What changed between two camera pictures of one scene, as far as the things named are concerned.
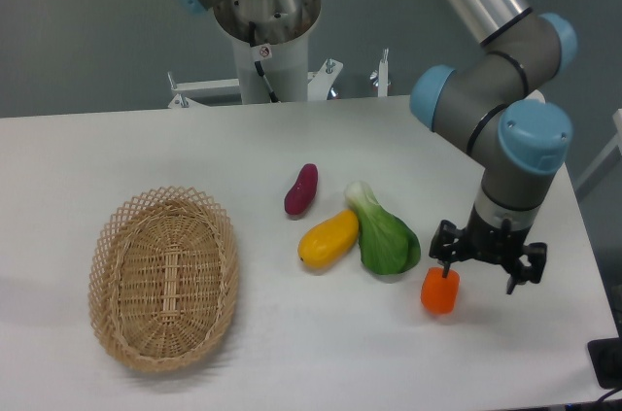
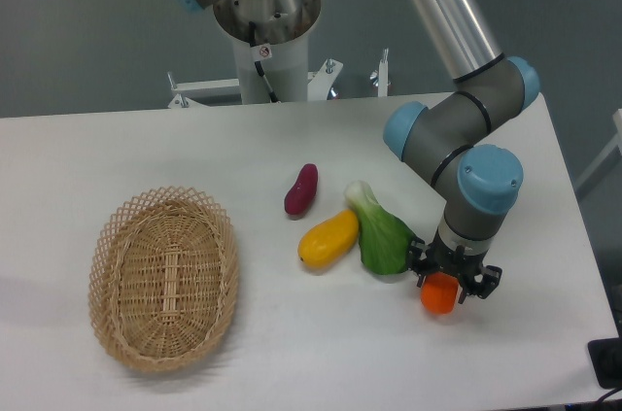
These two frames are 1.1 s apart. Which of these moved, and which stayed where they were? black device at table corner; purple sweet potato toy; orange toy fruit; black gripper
Moved: black gripper
Stayed: purple sweet potato toy; black device at table corner; orange toy fruit
